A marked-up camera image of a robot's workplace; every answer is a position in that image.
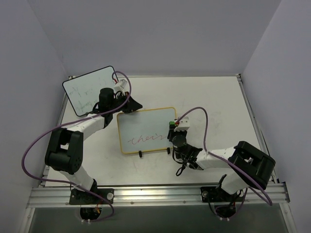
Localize yellow framed whiteboard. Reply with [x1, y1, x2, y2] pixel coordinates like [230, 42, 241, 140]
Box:
[117, 107, 177, 154]

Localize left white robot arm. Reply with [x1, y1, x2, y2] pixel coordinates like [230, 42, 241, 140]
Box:
[45, 88, 142, 203]

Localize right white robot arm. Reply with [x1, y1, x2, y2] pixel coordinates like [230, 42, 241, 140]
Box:
[167, 129, 276, 200]

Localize black framed whiteboard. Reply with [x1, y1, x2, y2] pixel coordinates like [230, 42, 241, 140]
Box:
[62, 66, 115, 117]

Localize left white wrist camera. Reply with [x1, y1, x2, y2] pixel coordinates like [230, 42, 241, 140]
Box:
[114, 79, 128, 92]

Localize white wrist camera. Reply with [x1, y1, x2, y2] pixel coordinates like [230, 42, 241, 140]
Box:
[174, 116, 190, 132]
[114, 79, 128, 92]

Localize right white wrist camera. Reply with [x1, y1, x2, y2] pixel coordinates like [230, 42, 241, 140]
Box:
[174, 116, 190, 132]

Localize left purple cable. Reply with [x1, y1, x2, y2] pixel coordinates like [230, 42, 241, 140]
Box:
[21, 70, 132, 222]

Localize purple cable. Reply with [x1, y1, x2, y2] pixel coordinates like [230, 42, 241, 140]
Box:
[21, 70, 132, 222]
[176, 107, 273, 222]

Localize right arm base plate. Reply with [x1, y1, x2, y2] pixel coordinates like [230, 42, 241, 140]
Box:
[200, 186, 243, 203]

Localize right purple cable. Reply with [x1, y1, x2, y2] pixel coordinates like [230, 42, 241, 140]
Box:
[176, 107, 273, 222]

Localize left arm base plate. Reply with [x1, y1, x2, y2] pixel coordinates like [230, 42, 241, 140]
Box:
[69, 188, 114, 205]

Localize aluminium mounting rail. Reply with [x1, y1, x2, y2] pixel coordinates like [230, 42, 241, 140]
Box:
[26, 182, 290, 209]

